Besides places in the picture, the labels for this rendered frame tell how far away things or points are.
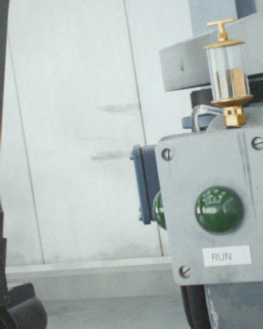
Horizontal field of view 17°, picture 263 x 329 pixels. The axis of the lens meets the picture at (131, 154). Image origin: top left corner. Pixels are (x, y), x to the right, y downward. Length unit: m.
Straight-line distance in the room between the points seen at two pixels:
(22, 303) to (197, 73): 0.31
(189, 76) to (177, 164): 0.43
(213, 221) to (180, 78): 0.50
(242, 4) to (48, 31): 1.52
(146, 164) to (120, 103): 5.35
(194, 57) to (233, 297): 0.40
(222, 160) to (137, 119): 5.81
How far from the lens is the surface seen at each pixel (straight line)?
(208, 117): 1.03
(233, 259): 0.54
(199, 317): 0.63
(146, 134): 6.32
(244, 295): 0.59
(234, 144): 0.53
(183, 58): 0.98
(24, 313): 0.96
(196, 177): 0.54
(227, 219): 0.52
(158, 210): 0.56
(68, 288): 6.78
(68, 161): 6.63
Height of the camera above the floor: 1.35
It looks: 3 degrees down
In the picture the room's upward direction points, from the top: 9 degrees counter-clockwise
